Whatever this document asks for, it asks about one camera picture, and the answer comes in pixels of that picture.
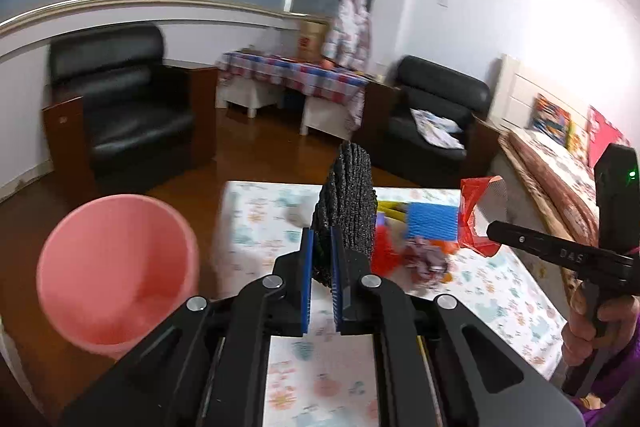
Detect plaid tablecloth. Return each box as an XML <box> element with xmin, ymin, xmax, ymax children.
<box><xmin>215</xmin><ymin>51</ymin><xmax>369</xmax><ymax>131</ymax></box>

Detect red foam net sleeve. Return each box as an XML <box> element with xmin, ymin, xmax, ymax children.
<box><xmin>371</xmin><ymin>225</ymin><xmax>404</xmax><ymax>277</ymax></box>

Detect colourful paper wrapper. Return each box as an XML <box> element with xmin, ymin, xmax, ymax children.
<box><xmin>401</xmin><ymin>237</ymin><xmax>451</xmax><ymax>286</ymax></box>

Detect bed with brown blanket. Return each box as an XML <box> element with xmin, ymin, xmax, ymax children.
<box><xmin>491</xmin><ymin>126</ymin><xmax>601</xmax><ymax>293</ymax></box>

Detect black foam net sleeve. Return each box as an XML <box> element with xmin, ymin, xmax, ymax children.
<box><xmin>311</xmin><ymin>142</ymin><xmax>378</xmax><ymax>287</ymax></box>

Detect crumpled cloth on armchair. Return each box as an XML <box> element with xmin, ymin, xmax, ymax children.
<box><xmin>410</xmin><ymin>108</ymin><xmax>464</xmax><ymax>150</ymax></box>

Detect yellow plastic wrapper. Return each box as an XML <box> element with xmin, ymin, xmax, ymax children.
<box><xmin>378</xmin><ymin>200</ymin><xmax>409</xmax><ymax>222</ymax></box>

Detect red floral pillow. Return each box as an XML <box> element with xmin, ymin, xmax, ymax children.
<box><xmin>587</xmin><ymin>106</ymin><xmax>630</xmax><ymax>169</ymax></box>

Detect right hand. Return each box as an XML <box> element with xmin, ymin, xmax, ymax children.
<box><xmin>562</xmin><ymin>284</ymin><xmax>639</xmax><ymax>367</ymax></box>

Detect blue foam net sleeve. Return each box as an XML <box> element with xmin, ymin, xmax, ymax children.
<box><xmin>406</xmin><ymin>202</ymin><xmax>458</xmax><ymax>242</ymax></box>

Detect pink plastic trash bin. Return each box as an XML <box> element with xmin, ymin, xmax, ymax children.
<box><xmin>36</xmin><ymin>194</ymin><xmax>200</xmax><ymax>360</ymax></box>

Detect white wooden headboard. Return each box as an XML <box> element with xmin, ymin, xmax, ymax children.
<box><xmin>487</xmin><ymin>54</ymin><xmax>588</xmax><ymax>129</ymax></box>

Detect black leather armchair right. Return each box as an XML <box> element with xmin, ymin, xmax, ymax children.
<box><xmin>352</xmin><ymin>55</ymin><xmax>499</xmax><ymax>188</ymax></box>

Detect brown paper shopping bag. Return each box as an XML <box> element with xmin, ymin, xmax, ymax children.
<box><xmin>296</xmin><ymin>20</ymin><xmax>329</xmax><ymax>63</ymax></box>

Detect colourful striped pillow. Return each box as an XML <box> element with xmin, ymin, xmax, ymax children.
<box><xmin>529</xmin><ymin>93</ymin><xmax>572</xmax><ymax>146</ymax></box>

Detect white side table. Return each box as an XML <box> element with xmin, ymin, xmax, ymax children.
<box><xmin>216</xmin><ymin>76</ymin><xmax>354</xmax><ymax>140</ymax></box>

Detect red plastic bag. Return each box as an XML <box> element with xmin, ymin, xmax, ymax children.
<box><xmin>458</xmin><ymin>176</ymin><xmax>508</xmax><ymax>258</ymax></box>

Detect floral white tablecloth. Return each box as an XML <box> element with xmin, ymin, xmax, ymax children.
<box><xmin>213</xmin><ymin>181</ymin><xmax>565</xmax><ymax>426</ymax></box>

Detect black leather armchair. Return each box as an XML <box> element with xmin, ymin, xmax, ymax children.
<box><xmin>42</xmin><ymin>23</ymin><xmax>218</xmax><ymax>206</ymax></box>
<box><xmin>352</xmin><ymin>55</ymin><xmax>499</xmax><ymax>188</ymax></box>

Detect pink white puffer jacket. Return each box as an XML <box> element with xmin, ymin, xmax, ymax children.
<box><xmin>321</xmin><ymin>0</ymin><xmax>371</xmax><ymax>72</ymax></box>

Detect orange fruit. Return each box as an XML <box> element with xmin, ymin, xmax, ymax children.
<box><xmin>321</xmin><ymin>58</ymin><xmax>334</xmax><ymax>69</ymax></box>

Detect black leather armchair left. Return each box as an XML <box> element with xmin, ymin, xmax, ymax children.
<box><xmin>42</xmin><ymin>23</ymin><xmax>218</xmax><ymax>206</ymax></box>

